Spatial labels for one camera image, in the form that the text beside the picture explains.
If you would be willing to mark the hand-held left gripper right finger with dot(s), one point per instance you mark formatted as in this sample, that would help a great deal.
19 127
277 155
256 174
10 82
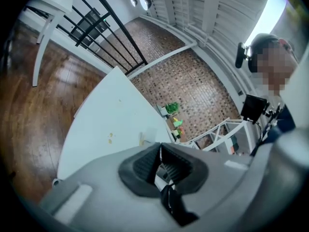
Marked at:
241 190

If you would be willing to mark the red flower pot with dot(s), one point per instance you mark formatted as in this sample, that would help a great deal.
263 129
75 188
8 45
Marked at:
181 130

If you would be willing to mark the long ceiling light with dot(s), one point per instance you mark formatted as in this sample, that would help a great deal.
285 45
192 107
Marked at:
268 16

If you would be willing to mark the black pendant lamp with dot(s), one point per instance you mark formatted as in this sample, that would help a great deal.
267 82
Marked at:
134 2
145 3

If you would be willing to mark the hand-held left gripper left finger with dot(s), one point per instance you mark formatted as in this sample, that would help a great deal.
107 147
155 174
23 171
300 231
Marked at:
101 202

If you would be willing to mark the person's navy shirt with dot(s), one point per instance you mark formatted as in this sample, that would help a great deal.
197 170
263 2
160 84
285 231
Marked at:
282 122

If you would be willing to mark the white metal shelf rack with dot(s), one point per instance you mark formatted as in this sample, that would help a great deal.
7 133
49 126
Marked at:
235 129

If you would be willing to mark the person's head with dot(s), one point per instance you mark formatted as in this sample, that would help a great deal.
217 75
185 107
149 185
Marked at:
272 66

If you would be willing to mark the green potted plant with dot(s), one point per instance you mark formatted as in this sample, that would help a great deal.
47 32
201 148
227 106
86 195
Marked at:
172 107

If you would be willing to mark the green box yellow flowers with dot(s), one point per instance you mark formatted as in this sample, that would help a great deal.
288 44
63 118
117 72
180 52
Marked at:
178 123

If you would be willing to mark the white table with crumbs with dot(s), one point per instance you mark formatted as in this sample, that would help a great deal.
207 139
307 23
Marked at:
108 115

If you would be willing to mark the black metal railing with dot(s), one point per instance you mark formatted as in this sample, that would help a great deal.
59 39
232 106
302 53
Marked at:
89 26

